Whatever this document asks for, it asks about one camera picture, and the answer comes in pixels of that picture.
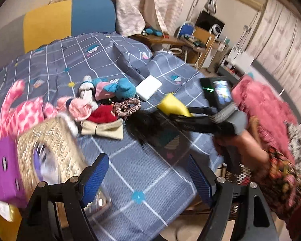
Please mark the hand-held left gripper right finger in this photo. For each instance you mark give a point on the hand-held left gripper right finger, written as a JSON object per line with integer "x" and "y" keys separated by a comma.
{"x": 199, "y": 180}

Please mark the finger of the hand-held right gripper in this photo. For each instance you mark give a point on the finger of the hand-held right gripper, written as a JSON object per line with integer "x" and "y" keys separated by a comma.
{"x": 193, "y": 123}
{"x": 199, "y": 110}

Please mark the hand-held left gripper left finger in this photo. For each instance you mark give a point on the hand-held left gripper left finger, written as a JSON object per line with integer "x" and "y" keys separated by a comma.
{"x": 95, "y": 180}

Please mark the yellow cloth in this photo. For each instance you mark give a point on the yellow cloth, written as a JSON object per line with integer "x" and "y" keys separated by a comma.
{"x": 174, "y": 105}

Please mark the black wig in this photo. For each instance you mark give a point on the black wig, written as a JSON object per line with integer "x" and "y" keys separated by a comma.
{"x": 150, "y": 128}

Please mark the woven basket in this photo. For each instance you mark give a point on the woven basket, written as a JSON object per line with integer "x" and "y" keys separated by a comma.
{"x": 57, "y": 143}

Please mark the white sock blue stripe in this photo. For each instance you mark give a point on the white sock blue stripe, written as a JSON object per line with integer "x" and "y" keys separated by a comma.
{"x": 86, "y": 90}

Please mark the person's right forearm patterned sleeve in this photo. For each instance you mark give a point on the person's right forearm patterned sleeve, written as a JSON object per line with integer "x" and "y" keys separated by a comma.
{"x": 283, "y": 180}

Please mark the person's right hand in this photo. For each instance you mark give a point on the person's right hand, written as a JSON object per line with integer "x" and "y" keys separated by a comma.
{"x": 243, "y": 153}

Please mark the pink fluffy blanket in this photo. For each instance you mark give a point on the pink fluffy blanket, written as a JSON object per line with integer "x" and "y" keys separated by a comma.
{"x": 263, "y": 100}

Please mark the grey checked bed sheet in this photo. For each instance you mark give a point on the grey checked bed sheet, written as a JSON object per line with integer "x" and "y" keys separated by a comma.
{"x": 130, "y": 160}

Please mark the beige bow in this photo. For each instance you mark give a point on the beige bow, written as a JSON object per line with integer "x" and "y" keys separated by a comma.
{"x": 102, "y": 129}

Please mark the white flat box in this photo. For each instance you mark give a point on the white flat box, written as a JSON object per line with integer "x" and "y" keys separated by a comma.
{"x": 148, "y": 87}

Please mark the white shelf unit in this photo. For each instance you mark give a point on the white shelf unit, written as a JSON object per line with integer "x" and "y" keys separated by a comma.
{"x": 237, "y": 60}

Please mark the red knit cloth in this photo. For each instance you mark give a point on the red knit cloth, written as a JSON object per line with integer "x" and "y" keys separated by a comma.
{"x": 102, "y": 115}

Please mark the striped brown scrunchie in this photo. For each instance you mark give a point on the striped brown scrunchie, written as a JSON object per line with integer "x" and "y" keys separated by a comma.
{"x": 126, "y": 106}

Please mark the pink white cloth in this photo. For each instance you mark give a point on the pink white cloth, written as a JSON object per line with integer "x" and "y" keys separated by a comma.
{"x": 79, "y": 108}

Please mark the blue pink plush toy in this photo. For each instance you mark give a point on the blue pink plush toy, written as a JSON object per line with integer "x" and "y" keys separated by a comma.
{"x": 125, "y": 87}

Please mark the wooden desk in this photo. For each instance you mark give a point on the wooden desk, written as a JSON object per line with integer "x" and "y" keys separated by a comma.
{"x": 165, "y": 40}

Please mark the blue chair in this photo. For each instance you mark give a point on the blue chair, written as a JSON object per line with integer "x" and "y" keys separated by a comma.
{"x": 187, "y": 29}

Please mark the white round fan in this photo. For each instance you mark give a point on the white round fan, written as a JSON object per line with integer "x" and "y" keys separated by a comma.
{"x": 216, "y": 29}

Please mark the black monitor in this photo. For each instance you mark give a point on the black monitor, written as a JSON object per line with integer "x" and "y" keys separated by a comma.
{"x": 207, "y": 21}

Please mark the purple box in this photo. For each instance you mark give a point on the purple box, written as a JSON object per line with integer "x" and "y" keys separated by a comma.
{"x": 5, "y": 170}

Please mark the blue dumbbells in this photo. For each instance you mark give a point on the blue dumbbells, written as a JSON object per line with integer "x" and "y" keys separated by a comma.
{"x": 153, "y": 31}

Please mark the pink checked plush rabbit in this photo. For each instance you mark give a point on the pink checked plush rabbit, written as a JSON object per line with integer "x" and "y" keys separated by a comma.
{"x": 20, "y": 113}

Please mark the yellow bag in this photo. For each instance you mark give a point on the yellow bag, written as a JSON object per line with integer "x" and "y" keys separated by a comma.
{"x": 2, "y": 227}

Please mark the air conditioner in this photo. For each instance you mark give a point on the air conditioner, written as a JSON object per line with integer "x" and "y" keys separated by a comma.
{"x": 245, "y": 0}

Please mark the pink patterned curtain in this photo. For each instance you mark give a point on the pink patterned curtain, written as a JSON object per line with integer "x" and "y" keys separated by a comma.
{"x": 130, "y": 2}

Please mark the grey yellow blue headboard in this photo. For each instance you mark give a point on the grey yellow blue headboard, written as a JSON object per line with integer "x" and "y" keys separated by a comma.
{"x": 47, "y": 22}

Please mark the pale wall curtain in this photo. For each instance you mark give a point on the pale wall curtain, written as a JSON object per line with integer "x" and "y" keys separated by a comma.
{"x": 281, "y": 37}

